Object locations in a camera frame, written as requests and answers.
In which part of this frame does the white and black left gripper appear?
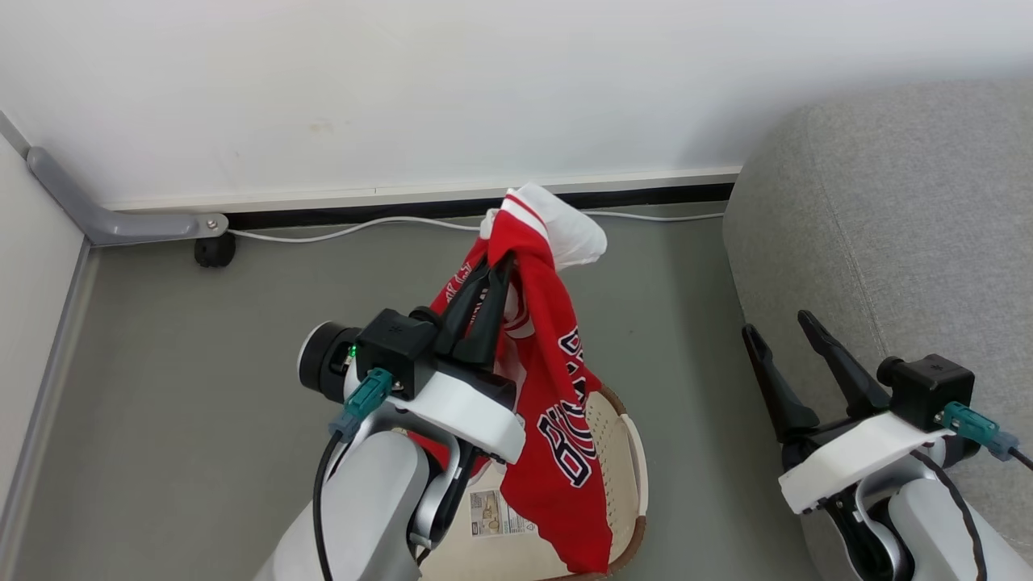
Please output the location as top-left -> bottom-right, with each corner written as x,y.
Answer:
399,253 -> 527,466

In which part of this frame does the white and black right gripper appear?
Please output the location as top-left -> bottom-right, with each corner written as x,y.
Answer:
742,311 -> 953,515

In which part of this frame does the red and white sports jersey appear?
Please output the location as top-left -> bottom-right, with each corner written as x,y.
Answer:
408,183 -> 614,575

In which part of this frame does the beige plastic laundry basket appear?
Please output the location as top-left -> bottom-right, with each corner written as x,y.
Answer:
395,386 -> 649,581

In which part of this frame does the grey fabric sofa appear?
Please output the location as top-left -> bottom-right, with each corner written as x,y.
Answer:
722,77 -> 1033,566

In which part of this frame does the black skirting strip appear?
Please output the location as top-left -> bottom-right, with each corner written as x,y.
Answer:
226,183 -> 735,232

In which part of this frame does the black caster wheel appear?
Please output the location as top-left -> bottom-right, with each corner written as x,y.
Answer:
194,234 -> 237,269

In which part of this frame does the left teal-plug black cable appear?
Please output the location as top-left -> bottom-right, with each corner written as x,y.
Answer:
313,367 -> 395,581

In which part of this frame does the teal-plug black cable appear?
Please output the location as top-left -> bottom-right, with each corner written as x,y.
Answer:
940,402 -> 1033,470
313,367 -> 395,581

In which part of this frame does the white power cable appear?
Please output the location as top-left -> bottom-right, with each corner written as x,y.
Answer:
228,210 -> 725,243

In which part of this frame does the right teal-plug black cable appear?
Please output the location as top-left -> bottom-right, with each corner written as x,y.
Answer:
940,402 -> 1033,470

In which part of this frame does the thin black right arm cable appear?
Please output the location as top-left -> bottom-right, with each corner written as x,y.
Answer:
910,448 -> 987,581

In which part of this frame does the grey metal frame leg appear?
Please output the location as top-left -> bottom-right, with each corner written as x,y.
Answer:
27,147 -> 229,245

